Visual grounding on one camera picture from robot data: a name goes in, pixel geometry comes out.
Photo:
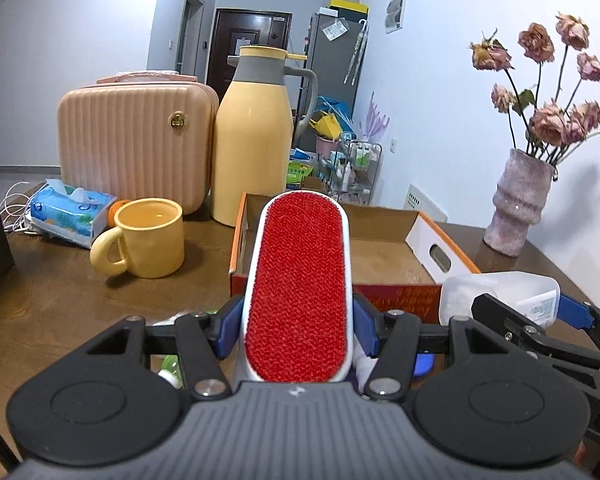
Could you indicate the grey refrigerator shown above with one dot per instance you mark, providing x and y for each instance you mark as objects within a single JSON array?
[{"x": 331, "y": 45}]

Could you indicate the yellow box on fridge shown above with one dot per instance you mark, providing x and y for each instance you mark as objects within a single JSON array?
[{"x": 347, "y": 6}]

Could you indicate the red white lint brush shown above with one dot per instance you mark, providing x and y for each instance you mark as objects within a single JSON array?
[{"x": 297, "y": 320}]

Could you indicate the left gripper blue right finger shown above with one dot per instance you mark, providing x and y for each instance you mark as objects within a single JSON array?
[{"x": 372, "y": 328}]

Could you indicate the orange fruit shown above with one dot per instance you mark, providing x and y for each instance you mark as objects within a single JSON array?
[{"x": 112, "y": 210}]

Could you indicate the blue tissue pack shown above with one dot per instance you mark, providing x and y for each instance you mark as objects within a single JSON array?
[{"x": 76, "y": 215}]

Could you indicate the red cardboard box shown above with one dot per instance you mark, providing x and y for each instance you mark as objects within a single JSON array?
[{"x": 399, "y": 259}]

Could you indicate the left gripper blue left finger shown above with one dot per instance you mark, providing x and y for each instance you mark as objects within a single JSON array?
[{"x": 224, "y": 328}]

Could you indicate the yellow thermos jug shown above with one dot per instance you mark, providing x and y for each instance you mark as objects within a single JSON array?
[{"x": 254, "y": 130}]

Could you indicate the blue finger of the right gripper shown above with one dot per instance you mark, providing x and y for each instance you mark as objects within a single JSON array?
[
  {"x": 581, "y": 316},
  {"x": 503, "y": 320}
]

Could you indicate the dark entrance door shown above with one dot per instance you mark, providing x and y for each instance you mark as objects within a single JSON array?
[{"x": 236, "y": 28}]

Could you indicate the white plastic jar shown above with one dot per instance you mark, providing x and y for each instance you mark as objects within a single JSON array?
[{"x": 532, "y": 295}]

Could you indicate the yellow mug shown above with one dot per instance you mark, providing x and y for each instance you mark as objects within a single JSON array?
[{"x": 147, "y": 240}]

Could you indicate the pink ribbed suitcase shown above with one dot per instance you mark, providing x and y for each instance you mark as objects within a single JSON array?
[{"x": 139, "y": 135}]

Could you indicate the wire trolley with bottles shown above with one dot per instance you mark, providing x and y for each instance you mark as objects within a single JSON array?
[{"x": 348, "y": 168}]

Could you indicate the yellow watering can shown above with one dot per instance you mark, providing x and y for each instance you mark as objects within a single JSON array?
[{"x": 327, "y": 126}]

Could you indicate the small white tube bottle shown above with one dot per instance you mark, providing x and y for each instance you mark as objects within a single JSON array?
[{"x": 363, "y": 366}]

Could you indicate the dried pink roses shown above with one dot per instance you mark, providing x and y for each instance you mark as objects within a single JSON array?
[{"x": 549, "y": 119}]

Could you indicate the wall picture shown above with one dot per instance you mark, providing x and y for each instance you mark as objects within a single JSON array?
[{"x": 394, "y": 18}]

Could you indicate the blue round lid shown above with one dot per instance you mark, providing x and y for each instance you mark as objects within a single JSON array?
[{"x": 424, "y": 364}]

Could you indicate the pink ceramic vase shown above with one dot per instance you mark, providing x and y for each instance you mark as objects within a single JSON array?
[{"x": 519, "y": 200}]

